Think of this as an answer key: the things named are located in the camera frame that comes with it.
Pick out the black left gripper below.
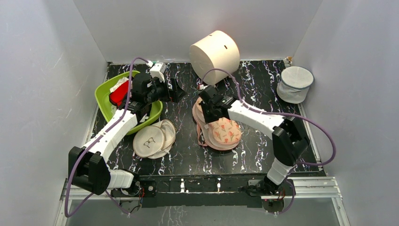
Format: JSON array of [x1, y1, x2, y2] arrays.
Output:
[[145, 76, 187, 105]]

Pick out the floral mesh laundry bag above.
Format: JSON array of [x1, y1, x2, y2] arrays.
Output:
[[192, 97, 241, 151]]

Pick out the red bra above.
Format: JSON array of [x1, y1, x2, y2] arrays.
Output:
[[109, 80, 131, 108]]

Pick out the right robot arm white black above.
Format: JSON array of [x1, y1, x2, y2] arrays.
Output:
[[199, 86, 310, 196]]

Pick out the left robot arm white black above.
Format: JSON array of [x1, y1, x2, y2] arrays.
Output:
[[67, 74, 185, 196]]

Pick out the beige round mesh laundry bag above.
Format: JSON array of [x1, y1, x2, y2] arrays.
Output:
[[133, 119, 176, 159]]

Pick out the white cylindrical mesh bag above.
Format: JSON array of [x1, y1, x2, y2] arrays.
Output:
[[277, 66, 314, 104]]

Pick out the cream cylindrical drum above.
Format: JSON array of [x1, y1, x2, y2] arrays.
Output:
[[189, 31, 240, 85]]

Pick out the white cloth in basin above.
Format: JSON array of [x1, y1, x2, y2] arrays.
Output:
[[110, 77, 128, 93]]

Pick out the green plastic basin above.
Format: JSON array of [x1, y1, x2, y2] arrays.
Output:
[[95, 72, 163, 135]]

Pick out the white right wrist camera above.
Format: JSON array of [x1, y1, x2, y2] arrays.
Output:
[[198, 84, 208, 91]]

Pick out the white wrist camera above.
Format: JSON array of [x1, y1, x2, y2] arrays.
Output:
[[198, 84, 208, 91], [150, 62, 167, 82]]

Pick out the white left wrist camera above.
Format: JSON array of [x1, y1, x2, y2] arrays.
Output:
[[150, 62, 167, 82]]

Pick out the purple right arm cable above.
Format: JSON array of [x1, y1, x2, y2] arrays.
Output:
[[199, 68, 337, 216]]

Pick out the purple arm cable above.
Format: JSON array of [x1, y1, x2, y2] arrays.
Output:
[[64, 56, 152, 218], [199, 68, 337, 216]]

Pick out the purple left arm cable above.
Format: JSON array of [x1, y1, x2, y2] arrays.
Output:
[[64, 56, 152, 218]]

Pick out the aluminium base frame rail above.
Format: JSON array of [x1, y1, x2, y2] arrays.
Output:
[[55, 173, 350, 226]]

